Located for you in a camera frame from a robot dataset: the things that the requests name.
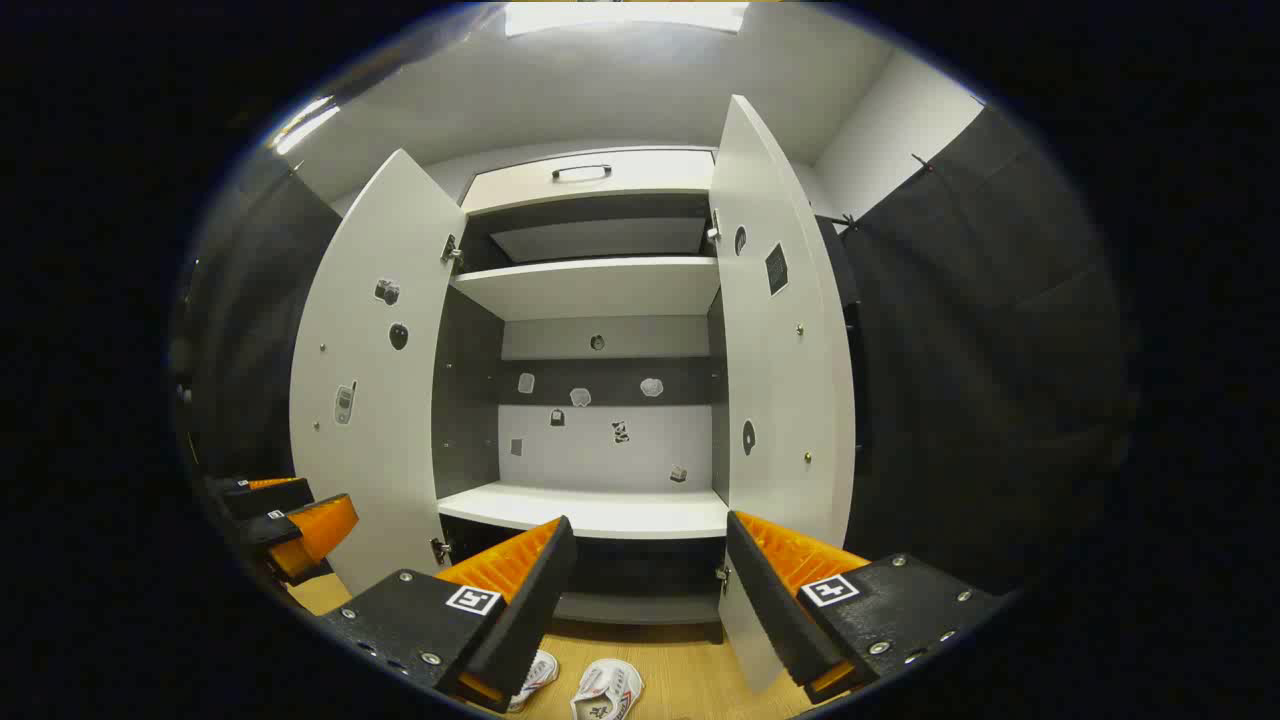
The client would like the white shoe cabinet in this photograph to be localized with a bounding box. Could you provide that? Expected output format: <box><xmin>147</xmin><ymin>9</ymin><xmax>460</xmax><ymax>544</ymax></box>
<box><xmin>432</xmin><ymin>147</ymin><xmax>731</xmax><ymax>641</ymax></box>

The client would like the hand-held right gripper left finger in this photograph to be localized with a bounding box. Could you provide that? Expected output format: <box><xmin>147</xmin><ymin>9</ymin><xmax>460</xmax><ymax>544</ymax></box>
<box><xmin>318</xmin><ymin>516</ymin><xmax>578</xmax><ymax>713</ymax></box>

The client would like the white canvas shoe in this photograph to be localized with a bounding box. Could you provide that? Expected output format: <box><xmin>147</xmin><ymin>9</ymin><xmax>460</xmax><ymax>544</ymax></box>
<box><xmin>570</xmin><ymin>658</ymin><xmax>644</xmax><ymax>720</ymax></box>
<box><xmin>508</xmin><ymin>650</ymin><xmax>559</xmax><ymax>713</ymax></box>

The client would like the long ceiling light panel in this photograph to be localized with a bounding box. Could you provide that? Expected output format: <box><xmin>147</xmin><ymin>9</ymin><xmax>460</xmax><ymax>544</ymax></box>
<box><xmin>505</xmin><ymin>0</ymin><xmax>749</xmax><ymax>38</ymax></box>

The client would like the white cabinet shelf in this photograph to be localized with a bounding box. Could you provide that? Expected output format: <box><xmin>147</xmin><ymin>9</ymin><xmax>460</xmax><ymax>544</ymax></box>
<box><xmin>452</xmin><ymin>257</ymin><xmax>721</xmax><ymax>321</ymax></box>
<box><xmin>437</xmin><ymin>482</ymin><xmax>729</xmax><ymax>541</ymax></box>

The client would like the small ceiling light panel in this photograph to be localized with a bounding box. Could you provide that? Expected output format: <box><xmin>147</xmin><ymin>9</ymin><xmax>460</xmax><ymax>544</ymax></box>
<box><xmin>270</xmin><ymin>95</ymin><xmax>341</xmax><ymax>156</ymax></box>

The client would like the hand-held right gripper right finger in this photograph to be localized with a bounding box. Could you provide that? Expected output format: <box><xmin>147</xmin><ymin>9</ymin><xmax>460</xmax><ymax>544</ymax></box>
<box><xmin>725</xmin><ymin>510</ymin><xmax>1006</xmax><ymax>706</ymax></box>

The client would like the white cabinet door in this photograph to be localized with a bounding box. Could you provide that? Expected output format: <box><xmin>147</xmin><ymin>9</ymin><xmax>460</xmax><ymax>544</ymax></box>
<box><xmin>708</xmin><ymin>95</ymin><xmax>857</xmax><ymax>693</ymax></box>
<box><xmin>290</xmin><ymin>150</ymin><xmax>467</xmax><ymax>596</ymax></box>

